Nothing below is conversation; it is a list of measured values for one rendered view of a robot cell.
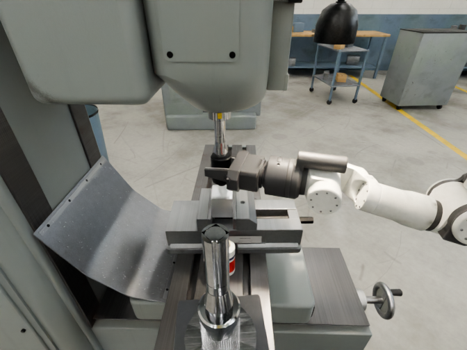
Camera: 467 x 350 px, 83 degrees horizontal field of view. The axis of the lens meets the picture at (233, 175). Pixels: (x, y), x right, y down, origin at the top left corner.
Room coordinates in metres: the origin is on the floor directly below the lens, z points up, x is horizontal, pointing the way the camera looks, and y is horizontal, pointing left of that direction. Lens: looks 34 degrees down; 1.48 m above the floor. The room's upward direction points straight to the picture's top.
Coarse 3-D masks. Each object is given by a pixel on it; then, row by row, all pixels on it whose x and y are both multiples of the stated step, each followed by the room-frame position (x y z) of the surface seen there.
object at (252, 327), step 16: (192, 304) 0.21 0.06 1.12; (240, 304) 0.21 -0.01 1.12; (256, 304) 0.21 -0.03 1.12; (176, 320) 0.19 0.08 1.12; (192, 320) 0.18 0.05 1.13; (240, 320) 0.18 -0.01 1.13; (256, 320) 0.19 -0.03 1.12; (176, 336) 0.17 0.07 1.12; (192, 336) 0.16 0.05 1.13; (240, 336) 0.16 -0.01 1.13; (256, 336) 0.17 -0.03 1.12
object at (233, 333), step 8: (200, 328) 0.15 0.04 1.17; (232, 328) 0.14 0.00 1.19; (208, 336) 0.14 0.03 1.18; (216, 336) 0.14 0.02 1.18; (224, 336) 0.14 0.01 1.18; (232, 336) 0.14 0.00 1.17; (208, 344) 0.14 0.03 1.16; (216, 344) 0.14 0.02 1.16; (224, 344) 0.14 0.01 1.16; (232, 344) 0.14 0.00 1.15
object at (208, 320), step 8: (200, 304) 0.16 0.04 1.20; (200, 312) 0.15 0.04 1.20; (208, 312) 0.15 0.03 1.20; (232, 312) 0.15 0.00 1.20; (200, 320) 0.15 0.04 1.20; (208, 320) 0.15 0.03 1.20; (216, 320) 0.15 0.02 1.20; (224, 320) 0.15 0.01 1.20; (232, 320) 0.15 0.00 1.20; (208, 328) 0.14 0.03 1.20; (216, 328) 0.14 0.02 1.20; (224, 328) 0.14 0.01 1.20
